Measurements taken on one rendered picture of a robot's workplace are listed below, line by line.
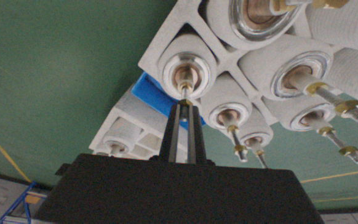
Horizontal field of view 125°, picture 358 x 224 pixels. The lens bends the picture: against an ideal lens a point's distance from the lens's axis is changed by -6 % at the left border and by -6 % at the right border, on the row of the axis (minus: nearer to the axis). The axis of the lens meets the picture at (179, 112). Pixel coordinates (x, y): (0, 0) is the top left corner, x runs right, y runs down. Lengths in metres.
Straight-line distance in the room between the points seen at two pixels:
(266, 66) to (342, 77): 0.17
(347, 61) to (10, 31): 0.97
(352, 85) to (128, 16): 0.54
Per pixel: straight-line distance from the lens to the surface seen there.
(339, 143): 0.30
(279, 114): 0.31
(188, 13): 0.23
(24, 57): 0.81
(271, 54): 0.22
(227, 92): 0.22
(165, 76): 0.17
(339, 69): 0.36
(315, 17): 0.30
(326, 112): 0.33
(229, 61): 0.25
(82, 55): 0.59
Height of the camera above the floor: 0.41
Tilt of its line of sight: 48 degrees down
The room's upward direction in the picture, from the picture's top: 174 degrees counter-clockwise
